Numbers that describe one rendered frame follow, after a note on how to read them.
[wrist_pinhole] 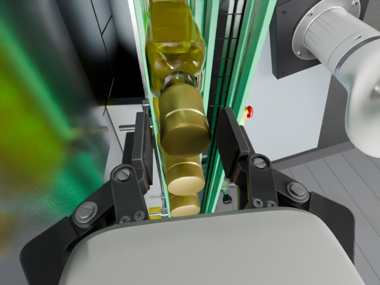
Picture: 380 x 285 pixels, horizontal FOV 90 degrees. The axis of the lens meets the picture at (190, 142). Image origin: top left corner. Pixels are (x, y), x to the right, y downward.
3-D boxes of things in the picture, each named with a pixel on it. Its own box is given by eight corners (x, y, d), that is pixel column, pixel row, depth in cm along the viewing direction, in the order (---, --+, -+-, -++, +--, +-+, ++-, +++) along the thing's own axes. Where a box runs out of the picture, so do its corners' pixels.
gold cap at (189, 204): (166, 171, 22) (168, 207, 19) (195, 168, 23) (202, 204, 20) (168, 186, 25) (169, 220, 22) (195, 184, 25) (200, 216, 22)
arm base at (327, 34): (372, -17, 51) (433, 7, 40) (341, 51, 66) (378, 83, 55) (299, 1, 52) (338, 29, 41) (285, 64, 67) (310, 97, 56)
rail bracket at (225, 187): (215, 163, 66) (224, 200, 57) (236, 162, 66) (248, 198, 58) (214, 170, 69) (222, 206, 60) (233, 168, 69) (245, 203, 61)
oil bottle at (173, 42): (148, -8, 29) (141, 55, 15) (185, -7, 29) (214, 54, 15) (152, 33, 33) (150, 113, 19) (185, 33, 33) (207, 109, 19)
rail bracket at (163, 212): (149, 192, 75) (149, 228, 66) (167, 190, 76) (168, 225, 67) (150, 197, 78) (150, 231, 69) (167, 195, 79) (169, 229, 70)
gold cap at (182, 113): (156, 83, 14) (156, 125, 11) (204, 82, 14) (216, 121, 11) (160, 120, 16) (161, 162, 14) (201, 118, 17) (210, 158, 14)
